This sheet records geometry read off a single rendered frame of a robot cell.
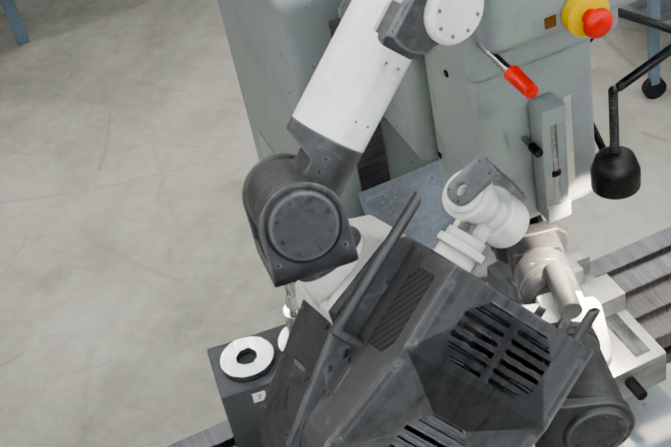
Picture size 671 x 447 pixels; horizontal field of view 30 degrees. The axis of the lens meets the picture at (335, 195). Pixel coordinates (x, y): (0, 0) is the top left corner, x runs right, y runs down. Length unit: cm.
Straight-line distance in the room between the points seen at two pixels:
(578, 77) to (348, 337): 66
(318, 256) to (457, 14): 30
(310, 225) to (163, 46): 386
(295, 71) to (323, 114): 85
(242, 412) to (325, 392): 69
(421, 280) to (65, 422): 249
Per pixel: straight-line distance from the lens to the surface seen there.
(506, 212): 152
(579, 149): 194
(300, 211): 132
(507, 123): 183
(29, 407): 381
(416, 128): 202
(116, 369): 381
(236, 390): 204
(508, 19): 157
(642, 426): 226
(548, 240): 203
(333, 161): 137
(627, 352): 216
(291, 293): 199
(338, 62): 136
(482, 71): 171
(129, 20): 541
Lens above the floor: 263
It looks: 39 degrees down
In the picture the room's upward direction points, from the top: 12 degrees counter-clockwise
